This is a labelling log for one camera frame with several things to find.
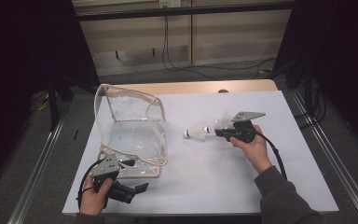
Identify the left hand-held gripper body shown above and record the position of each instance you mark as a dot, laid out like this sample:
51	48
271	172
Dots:
107	166

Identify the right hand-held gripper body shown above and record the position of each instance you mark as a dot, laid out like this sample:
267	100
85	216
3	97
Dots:
244	130

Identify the clear plastic bag beige trim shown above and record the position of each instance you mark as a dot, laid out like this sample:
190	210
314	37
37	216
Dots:
130	140

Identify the person's right hand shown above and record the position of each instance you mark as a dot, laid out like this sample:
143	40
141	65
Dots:
256	152

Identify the person's left hand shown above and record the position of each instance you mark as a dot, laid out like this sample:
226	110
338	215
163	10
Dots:
91	202

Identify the dark round table grommet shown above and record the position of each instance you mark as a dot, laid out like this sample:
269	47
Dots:
223	91

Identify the black metal stand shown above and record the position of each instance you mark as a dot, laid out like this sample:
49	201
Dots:
308	90
53	105

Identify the dark curtain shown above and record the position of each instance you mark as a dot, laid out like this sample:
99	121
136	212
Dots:
18	62
348	62

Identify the black horizontal bar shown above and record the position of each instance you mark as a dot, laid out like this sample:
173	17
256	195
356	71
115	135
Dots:
183	11

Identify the aluminium floor rail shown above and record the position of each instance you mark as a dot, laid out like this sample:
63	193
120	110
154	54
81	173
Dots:
34	180
338	161

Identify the white wall socket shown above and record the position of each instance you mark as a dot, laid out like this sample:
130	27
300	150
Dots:
169	3

